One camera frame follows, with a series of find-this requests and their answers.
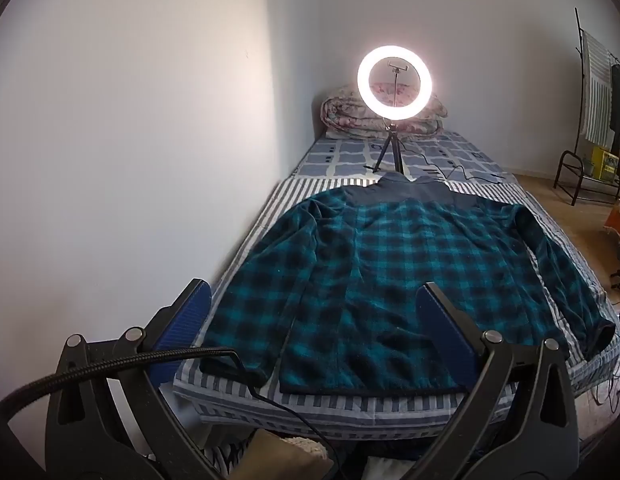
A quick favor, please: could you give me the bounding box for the yellow box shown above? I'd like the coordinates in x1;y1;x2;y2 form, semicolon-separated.
590;145;620;181

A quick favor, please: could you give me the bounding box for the striped hanging cloth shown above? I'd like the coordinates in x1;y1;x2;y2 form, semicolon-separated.
584;30;615;148

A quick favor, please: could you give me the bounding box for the black braided cable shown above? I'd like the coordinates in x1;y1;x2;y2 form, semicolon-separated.
0;347;348;480

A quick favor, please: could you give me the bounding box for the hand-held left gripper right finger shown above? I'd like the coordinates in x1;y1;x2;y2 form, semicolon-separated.
410;281;580;480

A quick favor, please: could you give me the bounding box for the ring light on tripod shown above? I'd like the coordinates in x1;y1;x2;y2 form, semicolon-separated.
365;59;409;176

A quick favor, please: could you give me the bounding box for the folded floral quilt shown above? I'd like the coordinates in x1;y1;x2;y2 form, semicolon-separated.
321;84;448;140

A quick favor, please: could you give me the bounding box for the black ring light cable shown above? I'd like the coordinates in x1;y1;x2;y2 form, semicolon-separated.
415;147;513;182

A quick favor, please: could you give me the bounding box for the beige fluffy cloth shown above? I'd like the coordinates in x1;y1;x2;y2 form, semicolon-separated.
242;430;335;480

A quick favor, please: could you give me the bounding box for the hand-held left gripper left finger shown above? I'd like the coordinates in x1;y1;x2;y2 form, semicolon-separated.
44;278;225;480

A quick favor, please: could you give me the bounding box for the black metal clothes rack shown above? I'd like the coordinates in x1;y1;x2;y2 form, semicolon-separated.
554;7;620;206

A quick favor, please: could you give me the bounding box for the blue checked bed sheet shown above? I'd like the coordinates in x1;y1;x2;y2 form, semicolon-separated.
289;130;515;183

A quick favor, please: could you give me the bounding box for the blue white striped bed sheet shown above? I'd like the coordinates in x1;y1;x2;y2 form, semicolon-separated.
172;172;620;428

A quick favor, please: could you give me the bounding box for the teal plaid fleece jacket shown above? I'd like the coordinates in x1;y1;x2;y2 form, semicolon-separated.
199;171;617;395

